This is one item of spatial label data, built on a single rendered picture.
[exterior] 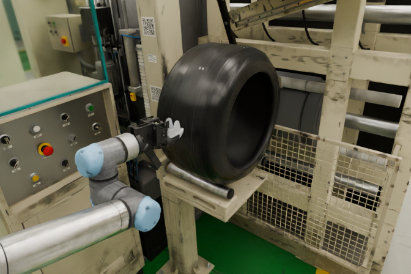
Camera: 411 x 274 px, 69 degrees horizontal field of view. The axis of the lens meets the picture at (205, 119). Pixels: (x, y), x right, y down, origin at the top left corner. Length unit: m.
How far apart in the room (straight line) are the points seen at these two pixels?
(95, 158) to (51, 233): 0.21
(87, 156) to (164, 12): 0.70
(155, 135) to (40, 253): 0.42
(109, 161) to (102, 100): 0.71
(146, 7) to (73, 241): 0.91
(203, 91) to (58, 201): 0.82
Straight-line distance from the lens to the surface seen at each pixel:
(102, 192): 0.81
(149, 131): 0.87
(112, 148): 0.79
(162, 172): 1.38
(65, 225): 0.65
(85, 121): 1.43
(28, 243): 0.62
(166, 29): 1.26
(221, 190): 1.21
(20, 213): 1.40
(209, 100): 0.95
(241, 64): 1.03
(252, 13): 1.43
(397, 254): 2.47
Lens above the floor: 1.67
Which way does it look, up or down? 25 degrees down
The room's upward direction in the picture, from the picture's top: 3 degrees counter-clockwise
